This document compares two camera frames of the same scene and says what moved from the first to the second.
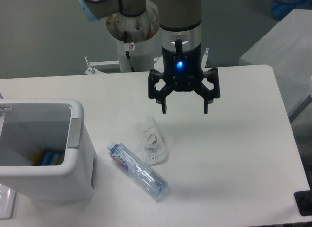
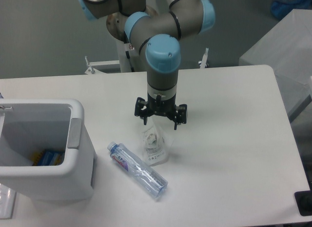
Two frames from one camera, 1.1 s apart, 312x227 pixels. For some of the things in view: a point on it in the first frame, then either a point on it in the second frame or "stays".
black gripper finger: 206,91 to 181,118
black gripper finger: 154,77 to 140,103
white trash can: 46,152 stays
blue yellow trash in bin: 48,157 stays
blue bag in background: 283,3 stays
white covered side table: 287,49 stays
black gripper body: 183,70 to 161,108
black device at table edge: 303,199 stays
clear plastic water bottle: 149,179 stays
